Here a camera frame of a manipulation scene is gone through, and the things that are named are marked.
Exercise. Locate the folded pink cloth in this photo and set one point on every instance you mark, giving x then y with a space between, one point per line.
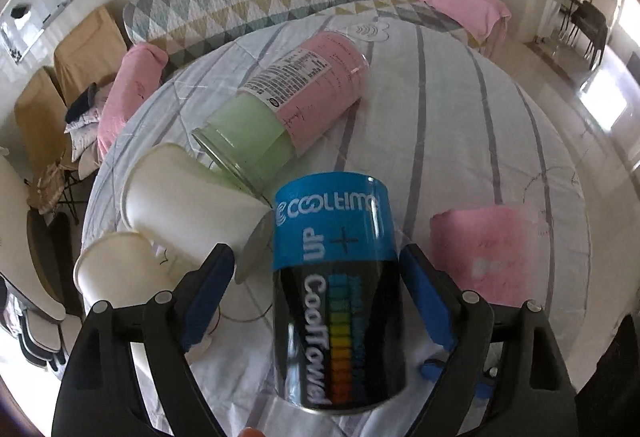
480 247

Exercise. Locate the pile of clothes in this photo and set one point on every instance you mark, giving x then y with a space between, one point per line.
82 117

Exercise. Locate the tan covered chair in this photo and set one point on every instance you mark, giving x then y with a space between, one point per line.
37 107
85 52

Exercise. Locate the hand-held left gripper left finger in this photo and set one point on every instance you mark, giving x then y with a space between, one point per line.
205 302

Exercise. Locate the whiteboard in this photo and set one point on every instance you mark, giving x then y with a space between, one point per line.
32 7

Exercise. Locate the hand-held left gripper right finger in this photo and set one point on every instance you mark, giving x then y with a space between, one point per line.
425 292

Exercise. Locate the small white paper cup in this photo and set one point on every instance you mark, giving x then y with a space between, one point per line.
120 267

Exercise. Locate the large white paper cup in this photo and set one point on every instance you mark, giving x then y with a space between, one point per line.
190 202

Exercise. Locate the pink and green glass jar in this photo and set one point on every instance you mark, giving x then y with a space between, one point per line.
300 102

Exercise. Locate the dark dining chairs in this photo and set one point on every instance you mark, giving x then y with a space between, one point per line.
587 27

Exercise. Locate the blue and black printed cup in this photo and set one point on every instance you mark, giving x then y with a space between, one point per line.
330 267

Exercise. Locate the stacked grey chairs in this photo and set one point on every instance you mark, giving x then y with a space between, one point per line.
30 332

